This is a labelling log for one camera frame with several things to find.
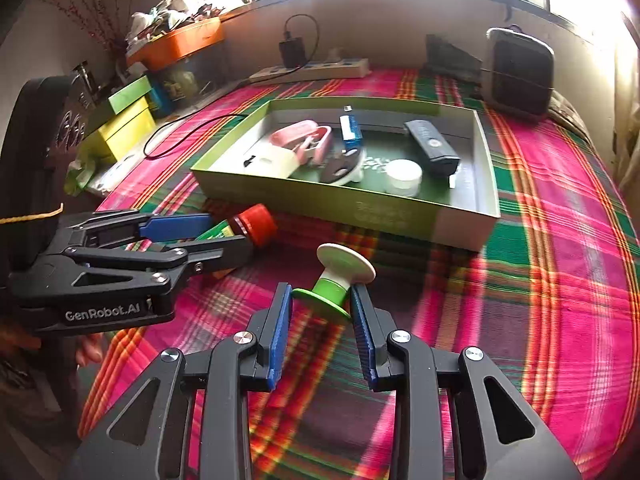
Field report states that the white USB charger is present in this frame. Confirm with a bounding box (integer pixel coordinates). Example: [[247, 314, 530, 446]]
[[240, 145, 301, 179]]

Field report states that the yellow box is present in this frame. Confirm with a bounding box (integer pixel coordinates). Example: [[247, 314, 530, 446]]
[[97, 97, 157, 161]]

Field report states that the pile of wrappers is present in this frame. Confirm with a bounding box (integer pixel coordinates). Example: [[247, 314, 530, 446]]
[[125, 0, 221, 43]]

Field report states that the white round lid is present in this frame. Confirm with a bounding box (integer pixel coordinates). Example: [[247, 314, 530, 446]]
[[384, 159, 423, 197]]

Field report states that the yellow rubber band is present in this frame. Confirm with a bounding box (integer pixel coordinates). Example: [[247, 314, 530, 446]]
[[0, 203, 65, 226]]

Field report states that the green spool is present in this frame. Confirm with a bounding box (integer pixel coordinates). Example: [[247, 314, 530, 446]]
[[291, 242, 377, 323]]

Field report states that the green box lid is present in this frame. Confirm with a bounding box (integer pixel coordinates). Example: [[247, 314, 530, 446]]
[[107, 75, 153, 115]]

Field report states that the brown bottle with red cap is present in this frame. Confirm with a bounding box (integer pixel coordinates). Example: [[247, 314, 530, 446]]
[[195, 203, 278, 276]]

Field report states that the orange tray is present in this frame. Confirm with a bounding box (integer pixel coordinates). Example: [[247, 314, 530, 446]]
[[125, 16, 225, 72]]

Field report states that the black adapter cable loop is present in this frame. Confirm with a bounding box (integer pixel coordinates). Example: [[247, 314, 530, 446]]
[[284, 14, 320, 68]]

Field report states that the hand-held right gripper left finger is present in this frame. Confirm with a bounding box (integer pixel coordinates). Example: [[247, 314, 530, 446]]
[[65, 282, 293, 480]]

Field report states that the dried twig bunch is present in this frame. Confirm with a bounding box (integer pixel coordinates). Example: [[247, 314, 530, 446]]
[[40, 0, 131, 66]]

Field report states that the light green crumpled bag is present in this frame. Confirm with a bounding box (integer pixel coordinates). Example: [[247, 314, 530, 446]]
[[64, 157, 98, 196]]

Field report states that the black power adapter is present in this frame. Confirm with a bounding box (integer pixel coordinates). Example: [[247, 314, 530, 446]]
[[278, 37, 307, 68]]

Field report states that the black round disc holder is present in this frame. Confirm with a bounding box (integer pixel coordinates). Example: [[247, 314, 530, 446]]
[[317, 147, 366, 187]]

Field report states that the blue USB tester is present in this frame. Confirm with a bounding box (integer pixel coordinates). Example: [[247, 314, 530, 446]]
[[339, 105, 364, 153]]

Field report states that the pink green plaid blanket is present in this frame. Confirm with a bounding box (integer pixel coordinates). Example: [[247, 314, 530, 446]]
[[77, 67, 640, 480]]

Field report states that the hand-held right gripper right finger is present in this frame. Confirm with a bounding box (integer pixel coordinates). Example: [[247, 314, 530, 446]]
[[350, 284, 583, 480]]

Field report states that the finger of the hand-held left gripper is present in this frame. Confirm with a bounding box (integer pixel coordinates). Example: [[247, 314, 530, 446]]
[[60, 211, 213, 248], [47, 235, 254, 282]]

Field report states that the pink cable winder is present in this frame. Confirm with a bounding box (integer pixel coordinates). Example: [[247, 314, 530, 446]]
[[295, 126, 334, 166], [270, 120, 319, 150]]

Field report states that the green cardboard box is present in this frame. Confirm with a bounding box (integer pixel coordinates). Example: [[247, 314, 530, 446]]
[[191, 97, 502, 252]]

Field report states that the person's left hand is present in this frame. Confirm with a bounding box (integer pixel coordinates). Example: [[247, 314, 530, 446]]
[[0, 321, 104, 368]]

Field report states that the grey fan heater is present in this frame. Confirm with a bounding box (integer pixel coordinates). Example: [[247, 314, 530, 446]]
[[481, 26, 557, 120]]

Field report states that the black USB dongle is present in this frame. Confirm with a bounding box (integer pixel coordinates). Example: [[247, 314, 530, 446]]
[[404, 119, 461, 178]]

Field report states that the white power strip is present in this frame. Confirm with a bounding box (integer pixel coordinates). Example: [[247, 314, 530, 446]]
[[249, 57, 371, 85]]

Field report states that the white plastic packet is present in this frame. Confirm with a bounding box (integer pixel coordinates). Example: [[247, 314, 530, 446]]
[[90, 155, 141, 196]]

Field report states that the long black cable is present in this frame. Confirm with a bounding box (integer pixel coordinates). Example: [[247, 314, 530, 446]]
[[143, 112, 248, 160]]

